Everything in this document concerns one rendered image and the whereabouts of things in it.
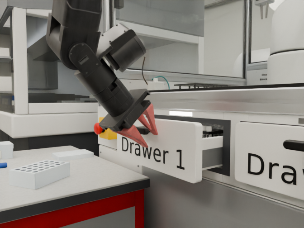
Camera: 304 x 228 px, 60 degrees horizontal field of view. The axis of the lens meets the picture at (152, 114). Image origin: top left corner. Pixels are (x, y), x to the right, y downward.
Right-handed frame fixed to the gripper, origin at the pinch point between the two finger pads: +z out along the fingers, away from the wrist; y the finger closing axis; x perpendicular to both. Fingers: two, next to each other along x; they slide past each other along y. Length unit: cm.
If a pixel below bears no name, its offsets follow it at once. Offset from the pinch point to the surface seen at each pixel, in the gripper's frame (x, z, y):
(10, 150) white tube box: 61, -5, -19
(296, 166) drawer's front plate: -25.4, 8.5, 5.2
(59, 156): 46.7, 5.0, -10.4
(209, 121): -6.4, 5.5, 10.5
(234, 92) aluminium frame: -12.8, 1.0, 14.4
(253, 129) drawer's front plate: -18.0, 4.7, 8.8
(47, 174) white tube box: 22.9, -2.5, -17.5
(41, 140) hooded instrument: 85, 7, -7
